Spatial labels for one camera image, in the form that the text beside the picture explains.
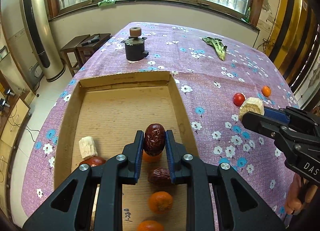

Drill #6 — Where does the green cloth on windowsill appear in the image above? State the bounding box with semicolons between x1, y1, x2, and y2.
98;0;116;7

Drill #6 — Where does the cardboard tray box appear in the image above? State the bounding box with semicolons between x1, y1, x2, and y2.
54;71;198;230

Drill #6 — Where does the white sugarcane chunk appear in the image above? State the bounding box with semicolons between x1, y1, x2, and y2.
239;97;265;121
79;136;98;159

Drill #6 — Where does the wooden tv cabinet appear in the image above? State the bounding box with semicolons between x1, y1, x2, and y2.
0;75;30;214

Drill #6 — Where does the red cherry tomato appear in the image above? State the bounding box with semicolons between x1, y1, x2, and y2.
233;93;246;107

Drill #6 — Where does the black motor with pulley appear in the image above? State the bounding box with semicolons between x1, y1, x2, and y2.
121;27;149;62

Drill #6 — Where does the gold standing air conditioner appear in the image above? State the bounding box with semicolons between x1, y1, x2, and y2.
20;0;65;82

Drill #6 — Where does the dark red jujube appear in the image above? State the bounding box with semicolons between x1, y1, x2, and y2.
143;123;165;156

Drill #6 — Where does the green leafy vegetable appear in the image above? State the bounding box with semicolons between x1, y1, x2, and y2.
202;37;227;61

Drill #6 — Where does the green bottle on windowsill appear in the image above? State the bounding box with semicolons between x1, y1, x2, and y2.
242;7;251;23

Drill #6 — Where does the black remote control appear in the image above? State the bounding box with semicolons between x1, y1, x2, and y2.
81;35;100;46

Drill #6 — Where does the wrinkled red date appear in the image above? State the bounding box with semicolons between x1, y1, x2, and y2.
148;167;173;187

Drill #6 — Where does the dark wooden stool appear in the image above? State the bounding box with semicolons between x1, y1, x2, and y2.
60;34;90;77
76;33;111;67

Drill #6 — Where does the orange tangerine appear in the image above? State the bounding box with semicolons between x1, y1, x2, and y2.
148;191;174;214
261;85;271;97
137;220;164;231
142;152;162;163

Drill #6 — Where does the smooth red jujube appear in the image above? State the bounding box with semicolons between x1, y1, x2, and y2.
79;156;106;167

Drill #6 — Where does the person's right hand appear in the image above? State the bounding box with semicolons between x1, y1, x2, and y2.
284;174;318;214

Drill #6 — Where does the purple floral tablecloth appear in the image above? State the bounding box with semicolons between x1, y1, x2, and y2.
21;22;298;222

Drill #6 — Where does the orange tangerine in tray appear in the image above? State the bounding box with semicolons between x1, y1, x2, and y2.
148;191;174;214

